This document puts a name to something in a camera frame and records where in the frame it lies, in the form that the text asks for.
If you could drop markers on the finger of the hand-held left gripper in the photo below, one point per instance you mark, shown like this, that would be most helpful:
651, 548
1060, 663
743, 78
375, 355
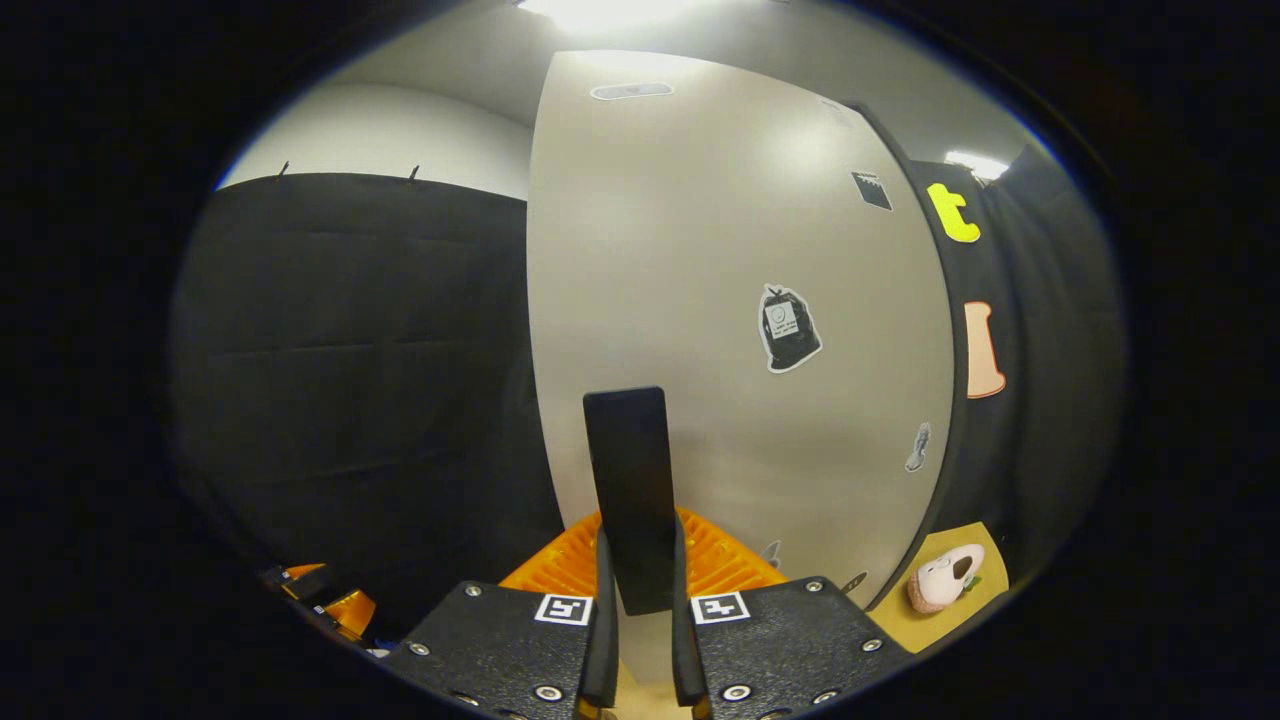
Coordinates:
350, 612

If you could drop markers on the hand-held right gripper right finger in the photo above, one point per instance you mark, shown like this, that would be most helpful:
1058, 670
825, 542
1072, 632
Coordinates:
790, 640

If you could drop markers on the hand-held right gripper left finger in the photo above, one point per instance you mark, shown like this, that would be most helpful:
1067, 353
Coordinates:
500, 640

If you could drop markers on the white cabinet door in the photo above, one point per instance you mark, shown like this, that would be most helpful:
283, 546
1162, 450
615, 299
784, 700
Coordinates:
680, 250

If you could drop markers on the pink plush toy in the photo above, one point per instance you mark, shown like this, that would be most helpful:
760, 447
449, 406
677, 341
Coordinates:
940, 585

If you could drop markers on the black backdrop cloth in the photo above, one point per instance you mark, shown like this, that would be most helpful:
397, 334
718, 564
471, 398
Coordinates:
350, 400

